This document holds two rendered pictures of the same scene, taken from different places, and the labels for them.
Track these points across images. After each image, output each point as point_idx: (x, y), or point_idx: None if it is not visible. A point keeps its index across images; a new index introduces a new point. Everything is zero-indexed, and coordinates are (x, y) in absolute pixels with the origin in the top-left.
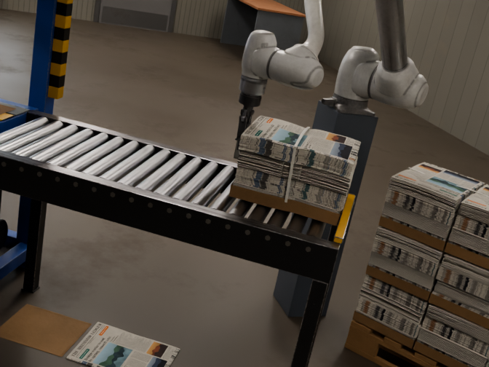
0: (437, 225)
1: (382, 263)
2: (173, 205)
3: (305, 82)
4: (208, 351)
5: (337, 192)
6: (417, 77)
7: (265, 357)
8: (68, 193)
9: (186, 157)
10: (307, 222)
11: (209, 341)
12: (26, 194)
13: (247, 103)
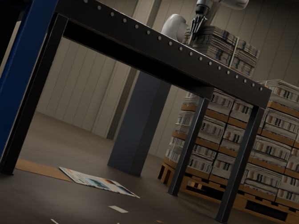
0: (224, 108)
1: None
2: (203, 55)
3: (244, 4)
4: (127, 184)
5: (251, 66)
6: None
7: (151, 188)
8: (141, 38)
9: None
10: (146, 112)
11: (120, 180)
12: (110, 34)
13: (205, 12)
